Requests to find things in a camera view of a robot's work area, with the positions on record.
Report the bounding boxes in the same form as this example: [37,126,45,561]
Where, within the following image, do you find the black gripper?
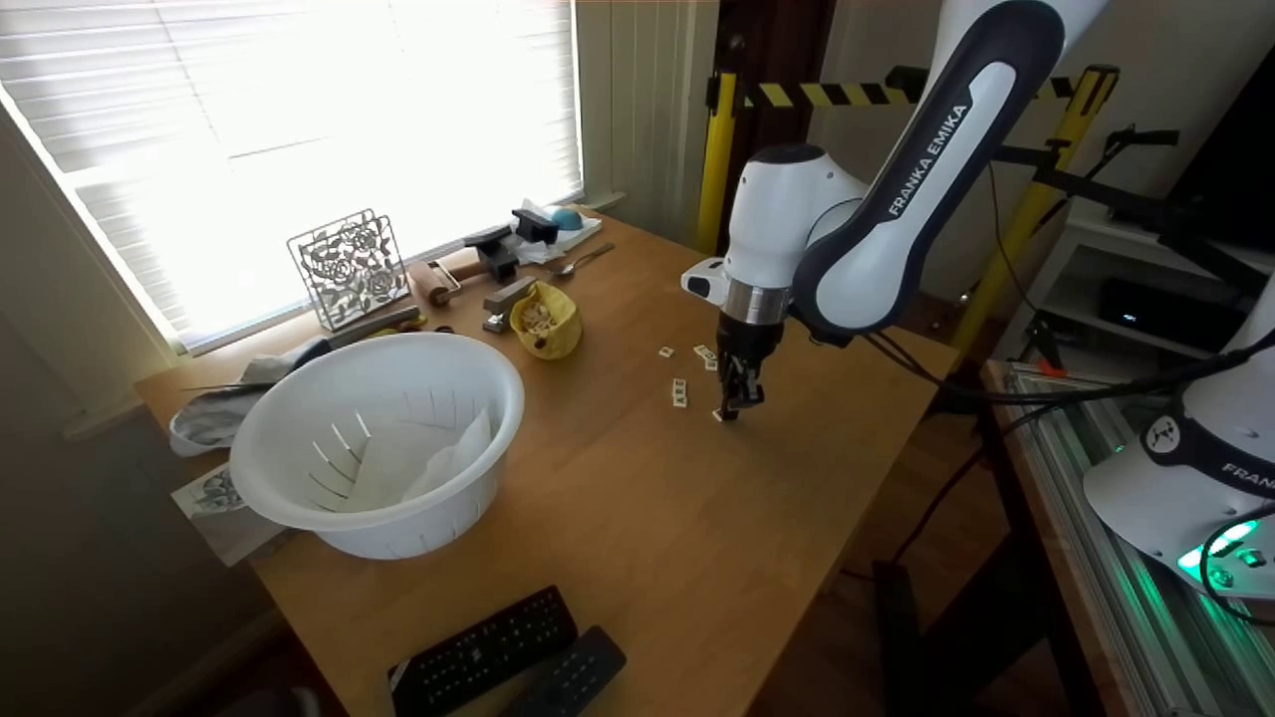
[711,314,794,431]

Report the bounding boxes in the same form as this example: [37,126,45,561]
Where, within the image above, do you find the small yellow bowl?
[504,277,587,365]

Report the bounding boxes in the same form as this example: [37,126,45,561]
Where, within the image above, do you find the silver metal spoon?
[545,240,619,285]

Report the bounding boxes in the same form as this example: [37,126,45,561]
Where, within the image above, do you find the white flat tray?
[504,203,604,272]

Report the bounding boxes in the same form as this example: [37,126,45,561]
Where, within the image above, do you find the black flat device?
[508,203,564,247]

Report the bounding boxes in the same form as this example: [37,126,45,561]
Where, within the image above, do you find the black stapler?
[460,222,527,285]

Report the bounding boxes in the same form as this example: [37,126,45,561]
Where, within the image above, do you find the yellow black striped bar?
[702,64,1125,121]

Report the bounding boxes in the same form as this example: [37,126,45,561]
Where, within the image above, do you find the small black remote control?
[502,620,629,717]

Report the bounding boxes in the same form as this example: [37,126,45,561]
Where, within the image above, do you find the brown wooden piece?
[407,255,464,310]

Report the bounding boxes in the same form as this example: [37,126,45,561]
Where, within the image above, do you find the large black remote control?
[386,580,580,717]

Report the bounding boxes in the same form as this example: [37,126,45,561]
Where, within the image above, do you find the large white plastic bowl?
[227,326,531,565]

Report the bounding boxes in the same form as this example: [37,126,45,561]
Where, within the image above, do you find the white shelf unit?
[1026,210,1275,370]

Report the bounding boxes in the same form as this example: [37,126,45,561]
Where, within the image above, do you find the black box device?
[1097,272,1247,358]

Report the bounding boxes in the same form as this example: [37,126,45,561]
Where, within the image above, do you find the white grey cloth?
[163,334,338,461]

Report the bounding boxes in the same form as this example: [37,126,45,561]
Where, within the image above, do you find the white window blinds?
[0,0,589,358]

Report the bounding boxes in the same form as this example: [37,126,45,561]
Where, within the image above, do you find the printed white paper sheet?
[167,458,285,568]

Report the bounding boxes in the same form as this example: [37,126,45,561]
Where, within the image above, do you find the black monitor screen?
[1163,46,1275,259]

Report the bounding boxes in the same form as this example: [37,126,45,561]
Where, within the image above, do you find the yellow post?
[690,69,742,259]
[948,64,1125,358]

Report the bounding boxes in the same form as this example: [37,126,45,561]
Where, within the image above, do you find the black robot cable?
[862,322,1275,417]

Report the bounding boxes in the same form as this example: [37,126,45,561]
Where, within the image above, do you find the white wire lattice cube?
[281,203,415,337]

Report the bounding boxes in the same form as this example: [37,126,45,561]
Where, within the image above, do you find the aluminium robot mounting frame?
[989,364,1275,717]

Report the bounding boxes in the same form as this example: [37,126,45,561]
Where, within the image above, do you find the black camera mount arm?
[989,133,1275,299]

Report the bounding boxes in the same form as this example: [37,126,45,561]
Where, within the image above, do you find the small black camera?
[1103,123,1183,155]

